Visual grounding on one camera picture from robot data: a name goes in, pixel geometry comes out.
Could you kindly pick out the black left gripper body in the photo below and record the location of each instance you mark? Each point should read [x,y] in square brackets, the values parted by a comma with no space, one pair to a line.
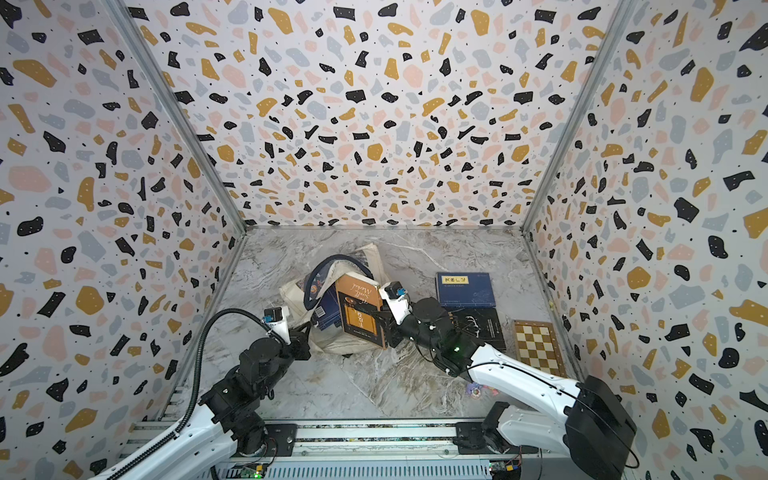
[298,350]

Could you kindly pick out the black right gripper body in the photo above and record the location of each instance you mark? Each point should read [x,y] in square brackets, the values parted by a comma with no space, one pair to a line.
[399,332]

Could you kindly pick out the orange and black book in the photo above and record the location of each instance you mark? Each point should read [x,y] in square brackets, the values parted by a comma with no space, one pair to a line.
[360,304]

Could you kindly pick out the blue Little Prince book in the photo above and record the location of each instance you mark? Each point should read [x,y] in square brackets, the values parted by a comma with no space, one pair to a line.
[327,312]

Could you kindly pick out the beige canvas floral tote bag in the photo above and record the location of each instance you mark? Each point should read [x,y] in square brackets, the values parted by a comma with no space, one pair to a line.
[313,300]

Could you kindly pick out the black marbled spine book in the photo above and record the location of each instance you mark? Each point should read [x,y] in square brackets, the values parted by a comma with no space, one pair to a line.
[482,323]

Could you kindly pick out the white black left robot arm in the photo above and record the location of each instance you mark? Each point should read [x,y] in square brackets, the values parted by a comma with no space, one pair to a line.
[224,421]

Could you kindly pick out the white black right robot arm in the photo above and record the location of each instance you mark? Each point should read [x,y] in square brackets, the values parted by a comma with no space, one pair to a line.
[583,419]

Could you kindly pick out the wooden chessboard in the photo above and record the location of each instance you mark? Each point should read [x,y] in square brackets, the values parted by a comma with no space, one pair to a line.
[537,346]

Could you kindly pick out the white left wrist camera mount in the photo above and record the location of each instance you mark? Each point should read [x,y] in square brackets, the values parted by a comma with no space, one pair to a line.
[276,319]

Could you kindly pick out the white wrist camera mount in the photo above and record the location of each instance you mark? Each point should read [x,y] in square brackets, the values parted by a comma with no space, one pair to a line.
[397,300]
[276,319]

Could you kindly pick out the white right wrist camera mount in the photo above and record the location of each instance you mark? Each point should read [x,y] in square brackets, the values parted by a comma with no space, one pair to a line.
[397,300]

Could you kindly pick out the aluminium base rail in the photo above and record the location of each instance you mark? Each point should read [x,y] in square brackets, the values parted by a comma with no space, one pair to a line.
[353,449]

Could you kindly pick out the aluminium corner frame post left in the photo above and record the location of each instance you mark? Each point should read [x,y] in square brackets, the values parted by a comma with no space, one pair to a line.
[120,16]

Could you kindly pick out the aluminium corner frame post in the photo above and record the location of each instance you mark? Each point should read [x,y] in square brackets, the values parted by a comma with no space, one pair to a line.
[603,57]
[120,16]

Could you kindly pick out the aluminium corner frame post right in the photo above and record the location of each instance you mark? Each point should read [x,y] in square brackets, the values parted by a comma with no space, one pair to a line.
[603,57]

